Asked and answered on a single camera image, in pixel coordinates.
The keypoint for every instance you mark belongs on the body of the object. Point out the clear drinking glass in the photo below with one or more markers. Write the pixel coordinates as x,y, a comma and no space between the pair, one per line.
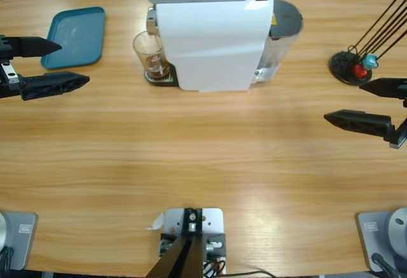
151,58

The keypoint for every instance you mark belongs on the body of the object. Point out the white mount block dark post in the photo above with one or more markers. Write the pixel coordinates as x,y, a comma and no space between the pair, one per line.
211,224

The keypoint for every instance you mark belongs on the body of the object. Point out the white tape scrap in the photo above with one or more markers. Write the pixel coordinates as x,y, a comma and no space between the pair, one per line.
156,223

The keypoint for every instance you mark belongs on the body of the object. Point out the blue coffee capsule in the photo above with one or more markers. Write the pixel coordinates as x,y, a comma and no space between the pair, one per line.
370,61

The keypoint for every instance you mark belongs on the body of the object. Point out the red coffee capsule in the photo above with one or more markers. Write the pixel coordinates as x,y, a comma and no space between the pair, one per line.
360,71

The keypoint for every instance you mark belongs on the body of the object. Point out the arm grey base plate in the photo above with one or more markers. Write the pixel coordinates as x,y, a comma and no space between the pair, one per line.
19,240
378,236

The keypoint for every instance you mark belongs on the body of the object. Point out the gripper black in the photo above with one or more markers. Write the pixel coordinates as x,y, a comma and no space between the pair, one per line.
8,74
399,138

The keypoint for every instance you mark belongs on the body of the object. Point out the teal plastic tray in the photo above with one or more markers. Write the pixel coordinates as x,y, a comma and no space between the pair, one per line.
74,37

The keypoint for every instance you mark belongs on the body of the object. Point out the white capsule coffee machine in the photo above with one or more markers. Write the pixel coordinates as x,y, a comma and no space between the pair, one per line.
210,42

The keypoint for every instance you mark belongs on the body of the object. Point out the black capsule holder with rods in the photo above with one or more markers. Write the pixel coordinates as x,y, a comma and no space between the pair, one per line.
341,65

